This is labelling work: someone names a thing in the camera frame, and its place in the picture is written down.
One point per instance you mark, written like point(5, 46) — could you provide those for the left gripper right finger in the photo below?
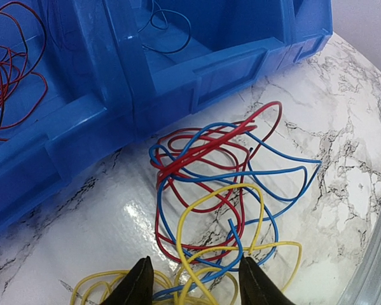
point(256, 287)

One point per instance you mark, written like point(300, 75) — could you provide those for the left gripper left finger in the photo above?
point(136, 287)

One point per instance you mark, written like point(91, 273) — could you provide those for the left blue storage bin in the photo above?
point(73, 108)

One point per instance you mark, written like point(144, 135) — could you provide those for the blue storage bin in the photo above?
point(73, 108)
point(311, 27)
point(179, 57)

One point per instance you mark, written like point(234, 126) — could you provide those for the middle blue storage bin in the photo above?
point(179, 57)

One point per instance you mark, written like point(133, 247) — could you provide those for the right blue storage bin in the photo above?
point(311, 27)

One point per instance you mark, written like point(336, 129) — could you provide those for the aluminium front rail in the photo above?
point(365, 287)

